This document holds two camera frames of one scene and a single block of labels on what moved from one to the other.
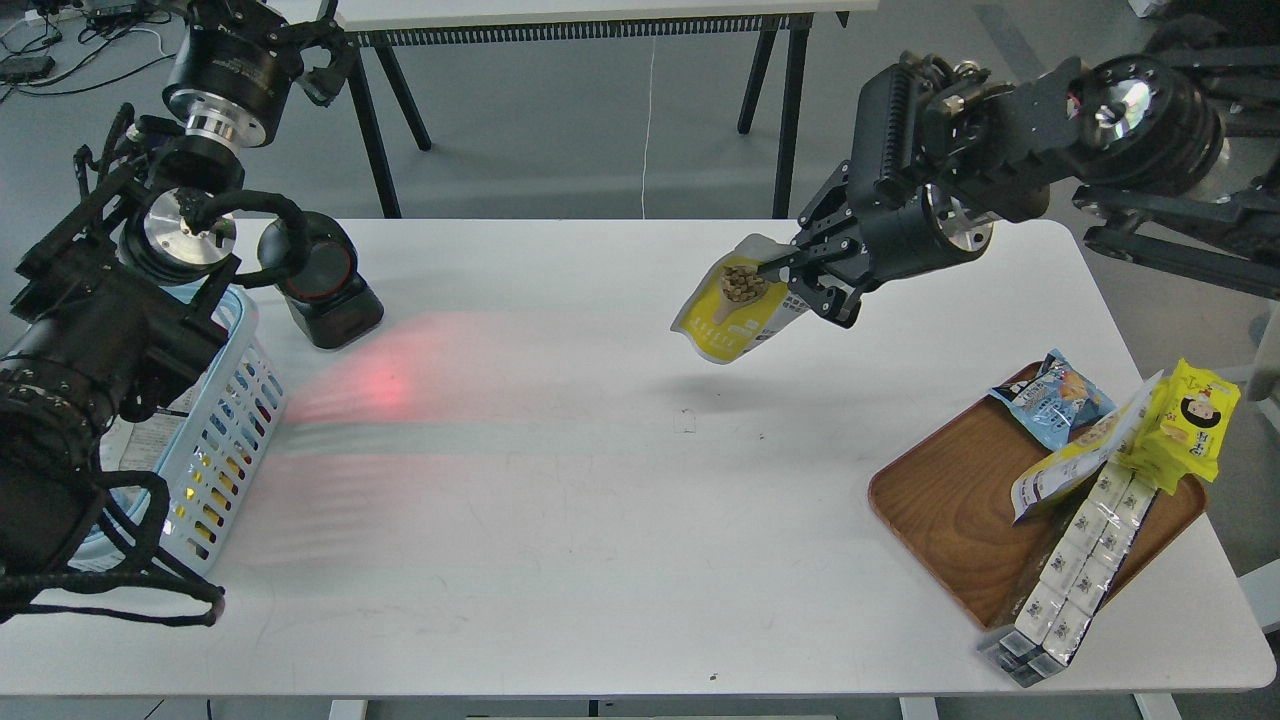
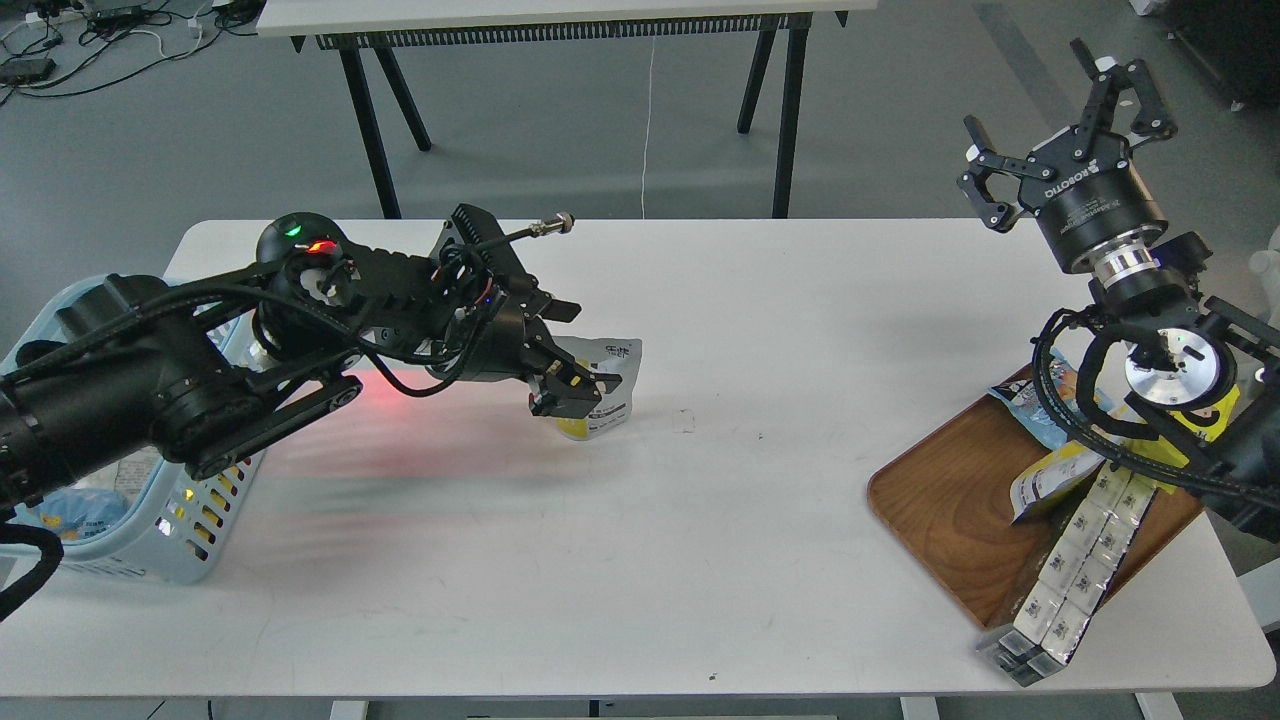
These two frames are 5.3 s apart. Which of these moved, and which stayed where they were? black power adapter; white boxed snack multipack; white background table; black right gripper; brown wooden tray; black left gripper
Moved: black left gripper; black right gripper
Stayed: white background table; brown wooden tray; white boxed snack multipack; black power adapter
